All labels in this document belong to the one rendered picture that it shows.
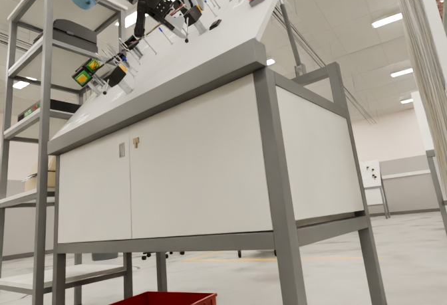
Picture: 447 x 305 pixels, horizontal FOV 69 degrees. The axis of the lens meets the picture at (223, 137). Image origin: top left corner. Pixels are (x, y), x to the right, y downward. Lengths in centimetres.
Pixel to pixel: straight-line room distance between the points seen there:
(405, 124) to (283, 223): 1146
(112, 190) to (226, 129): 57
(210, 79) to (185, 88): 10
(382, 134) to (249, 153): 1141
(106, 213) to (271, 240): 71
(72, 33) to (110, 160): 106
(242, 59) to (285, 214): 39
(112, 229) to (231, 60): 74
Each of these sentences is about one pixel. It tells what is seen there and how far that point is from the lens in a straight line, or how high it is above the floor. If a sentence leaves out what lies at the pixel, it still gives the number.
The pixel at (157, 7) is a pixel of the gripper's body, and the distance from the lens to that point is 114.
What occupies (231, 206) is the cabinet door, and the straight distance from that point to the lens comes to 84.
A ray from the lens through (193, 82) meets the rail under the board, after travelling 93.
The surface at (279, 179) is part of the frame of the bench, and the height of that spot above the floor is 51.
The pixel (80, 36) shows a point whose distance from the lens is 219.
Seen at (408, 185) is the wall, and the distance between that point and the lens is 1192.
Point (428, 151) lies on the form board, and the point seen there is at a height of 86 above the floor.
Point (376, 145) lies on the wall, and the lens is 1213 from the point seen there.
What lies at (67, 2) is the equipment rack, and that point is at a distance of 239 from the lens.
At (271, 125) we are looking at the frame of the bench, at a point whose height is 65.
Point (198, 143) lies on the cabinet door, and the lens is 93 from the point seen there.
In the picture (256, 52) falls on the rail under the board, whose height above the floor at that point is 82.
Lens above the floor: 44
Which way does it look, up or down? 14 degrees up
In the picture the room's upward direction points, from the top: 6 degrees counter-clockwise
